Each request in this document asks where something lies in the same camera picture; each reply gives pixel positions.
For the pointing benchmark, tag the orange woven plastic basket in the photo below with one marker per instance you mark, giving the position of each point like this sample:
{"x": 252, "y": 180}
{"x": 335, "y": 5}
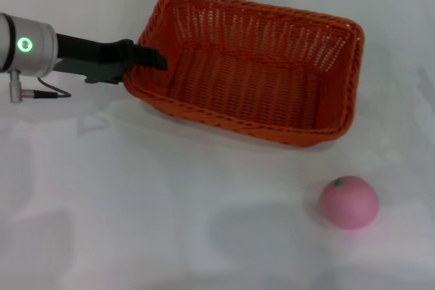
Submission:
{"x": 244, "y": 89}

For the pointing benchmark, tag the pink toy fruit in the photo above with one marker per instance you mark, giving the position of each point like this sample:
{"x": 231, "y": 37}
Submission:
{"x": 349, "y": 207}

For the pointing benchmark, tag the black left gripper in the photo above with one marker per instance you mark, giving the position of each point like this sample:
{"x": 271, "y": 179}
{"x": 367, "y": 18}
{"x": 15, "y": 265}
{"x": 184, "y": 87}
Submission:
{"x": 76, "y": 54}

